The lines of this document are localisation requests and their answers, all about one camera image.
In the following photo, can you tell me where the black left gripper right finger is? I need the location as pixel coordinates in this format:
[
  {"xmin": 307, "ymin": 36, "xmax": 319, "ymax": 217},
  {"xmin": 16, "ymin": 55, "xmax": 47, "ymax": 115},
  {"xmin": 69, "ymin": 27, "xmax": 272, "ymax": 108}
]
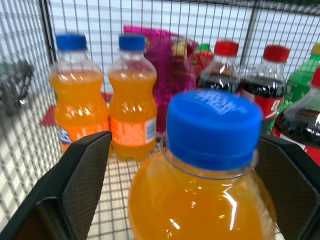
[{"xmin": 254, "ymin": 134, "xmax": 320, "ymax": 240}]

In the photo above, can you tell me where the red snack bag green top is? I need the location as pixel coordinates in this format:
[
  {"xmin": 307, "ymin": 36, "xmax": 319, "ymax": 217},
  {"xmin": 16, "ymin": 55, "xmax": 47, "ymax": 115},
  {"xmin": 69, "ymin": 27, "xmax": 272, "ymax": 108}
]
[{"xmin": 191, "ymin": 43, "xmax": 215, "ymax": 76}]

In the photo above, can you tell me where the black wire mesh rack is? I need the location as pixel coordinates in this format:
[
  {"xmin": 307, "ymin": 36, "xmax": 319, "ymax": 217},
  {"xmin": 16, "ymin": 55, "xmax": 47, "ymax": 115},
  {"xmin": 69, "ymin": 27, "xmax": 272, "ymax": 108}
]
[{"xmin": 0, "ymin": 0, "xmax": 320, "ymax": 240}]

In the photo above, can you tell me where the green soda bottle yellow cap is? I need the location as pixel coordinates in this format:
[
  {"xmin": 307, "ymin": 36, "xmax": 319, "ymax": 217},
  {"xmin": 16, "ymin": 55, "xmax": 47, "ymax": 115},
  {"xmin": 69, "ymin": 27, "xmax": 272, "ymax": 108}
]
[{"xmin": 265, "ymin": 42, "xmax": 320, "ymax": 136}]

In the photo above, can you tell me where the cola bottle red cap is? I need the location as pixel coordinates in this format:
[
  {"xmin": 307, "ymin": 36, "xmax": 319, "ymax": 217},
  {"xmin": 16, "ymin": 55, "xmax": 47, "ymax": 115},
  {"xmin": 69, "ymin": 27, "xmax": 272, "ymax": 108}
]
[
  {"xmin": 270, "ymin": 66, "xmax": 320, "ymax": 167},
  {"xmin": 195, "ymin": 40, "xmax": 242, "ymax": 95},
  {"xmin": 240, "ymin": 44, "xmax": 291, "ymax": 121}
]

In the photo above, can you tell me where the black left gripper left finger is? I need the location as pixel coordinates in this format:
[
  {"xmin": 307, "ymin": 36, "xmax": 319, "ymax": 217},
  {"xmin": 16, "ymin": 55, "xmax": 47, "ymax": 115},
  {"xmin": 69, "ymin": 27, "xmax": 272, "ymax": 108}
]
[{"xmin": 0, "ymin": 130, "xmax": 112, "ymax": 240}]

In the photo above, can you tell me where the orange soda bottle blue cap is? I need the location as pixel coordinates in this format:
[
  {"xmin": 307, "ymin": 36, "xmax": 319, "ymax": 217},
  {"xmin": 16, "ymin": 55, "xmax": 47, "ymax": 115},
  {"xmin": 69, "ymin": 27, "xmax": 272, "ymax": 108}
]
[
  {"xmin": 48, "ymin": 33, "xmax": 111, "ymax": 154},
  {"xmin": 127, "ymin": 88, "xmax": 279, "ymax": 240},
  {"xmin": 107, "ymin": 34, "xmax": 158, "ymax": 162}
]

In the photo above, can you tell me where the magenta snack bag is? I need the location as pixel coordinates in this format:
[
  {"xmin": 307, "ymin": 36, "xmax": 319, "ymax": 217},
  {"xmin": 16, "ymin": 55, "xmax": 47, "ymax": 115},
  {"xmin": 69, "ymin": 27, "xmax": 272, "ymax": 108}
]
[{"xmin": 123, "ymin": 24, "xmax": 199, "ymax": 135}]

